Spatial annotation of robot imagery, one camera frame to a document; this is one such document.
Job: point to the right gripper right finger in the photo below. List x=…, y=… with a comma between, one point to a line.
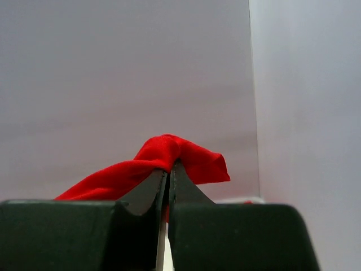
x=205, y=235

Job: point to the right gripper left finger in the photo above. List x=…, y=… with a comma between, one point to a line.
x=84, y=235

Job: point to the red t shirt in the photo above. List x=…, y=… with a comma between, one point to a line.
x=160, y=152

